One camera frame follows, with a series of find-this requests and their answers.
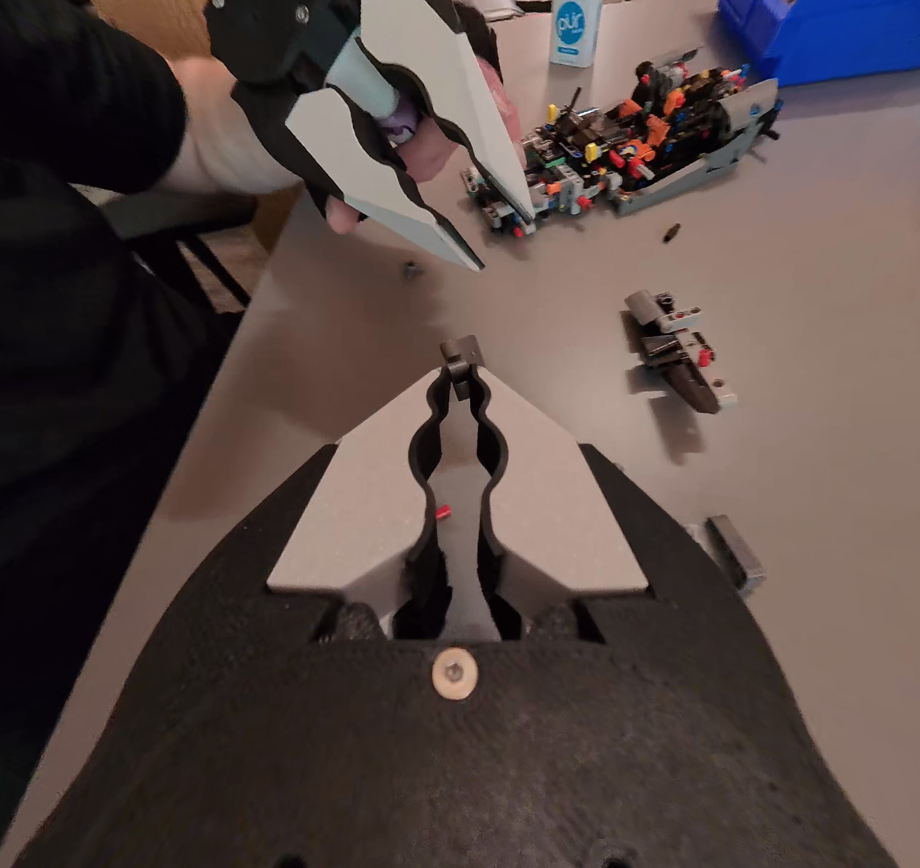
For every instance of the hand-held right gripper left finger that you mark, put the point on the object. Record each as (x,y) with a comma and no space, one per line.
(352,523)

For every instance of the white blue gum bottle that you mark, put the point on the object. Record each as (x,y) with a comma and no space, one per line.
(577,12)

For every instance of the light grey lego connector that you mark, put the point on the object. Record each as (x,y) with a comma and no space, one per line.
(697,532)

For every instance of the person's black clothing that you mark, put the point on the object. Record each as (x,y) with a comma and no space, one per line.
(72,379)

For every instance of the small grey lego piece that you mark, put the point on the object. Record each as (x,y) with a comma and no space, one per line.
(412,270)

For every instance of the blue plastic bin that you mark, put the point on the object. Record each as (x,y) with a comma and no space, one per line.
(848,27)

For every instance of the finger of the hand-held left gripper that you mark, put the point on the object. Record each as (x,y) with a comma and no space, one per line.
(438,55)
(338,142)

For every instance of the grey black lego subassembly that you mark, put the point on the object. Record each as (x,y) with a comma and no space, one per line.
(679,372)

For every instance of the black chair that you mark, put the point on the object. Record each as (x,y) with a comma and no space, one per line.
(180,210)

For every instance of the dark grey lego beam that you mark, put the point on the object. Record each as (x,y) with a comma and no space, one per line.
(733,552)

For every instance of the dark grey lego connector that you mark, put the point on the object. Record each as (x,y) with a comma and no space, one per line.
(460,357)

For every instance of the lego car chassis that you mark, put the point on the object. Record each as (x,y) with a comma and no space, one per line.
(625,156)

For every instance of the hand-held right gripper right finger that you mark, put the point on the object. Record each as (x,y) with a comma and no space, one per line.
(560,523)

